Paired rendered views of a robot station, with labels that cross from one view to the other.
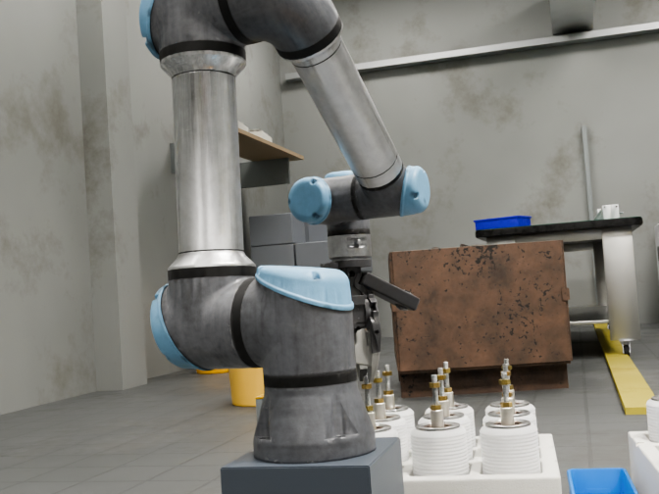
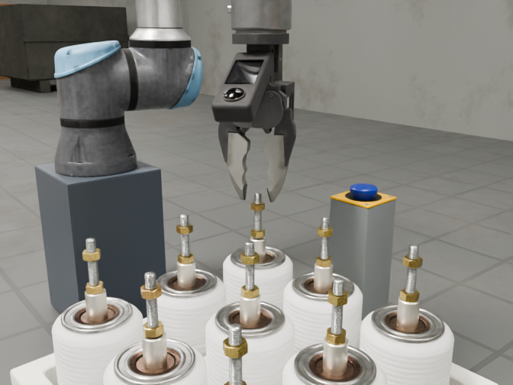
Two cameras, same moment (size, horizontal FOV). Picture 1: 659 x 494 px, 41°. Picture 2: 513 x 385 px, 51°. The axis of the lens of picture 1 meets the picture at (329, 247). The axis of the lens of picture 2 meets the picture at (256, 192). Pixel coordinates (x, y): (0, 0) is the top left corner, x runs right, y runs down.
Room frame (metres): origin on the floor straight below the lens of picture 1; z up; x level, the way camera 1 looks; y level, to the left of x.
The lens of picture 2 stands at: (1.93, -0.61, 0.55)
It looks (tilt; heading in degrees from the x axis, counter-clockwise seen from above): 16 degrees down; 126
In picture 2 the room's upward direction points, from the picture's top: straight up
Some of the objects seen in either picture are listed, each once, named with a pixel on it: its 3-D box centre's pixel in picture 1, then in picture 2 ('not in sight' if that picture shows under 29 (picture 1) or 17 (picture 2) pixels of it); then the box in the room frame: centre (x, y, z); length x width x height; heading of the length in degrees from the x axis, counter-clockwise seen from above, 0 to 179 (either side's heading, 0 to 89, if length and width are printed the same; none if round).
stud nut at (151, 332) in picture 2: not in sight; (153, 328); (1.60, -0.30, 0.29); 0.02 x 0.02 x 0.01; 29
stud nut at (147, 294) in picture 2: not in sight; (150, 291); (1.60, -0.30, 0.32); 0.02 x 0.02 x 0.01; 29
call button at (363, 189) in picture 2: not in sight; (363, 192); (1.61, 0.11, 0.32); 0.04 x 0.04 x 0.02
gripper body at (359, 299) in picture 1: (348, 295); (262, 82); (1.52, -0.03, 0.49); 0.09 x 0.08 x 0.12; 112
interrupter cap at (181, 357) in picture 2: (508, 414); (155, 362); (1.60, -0.30, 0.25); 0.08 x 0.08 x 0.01
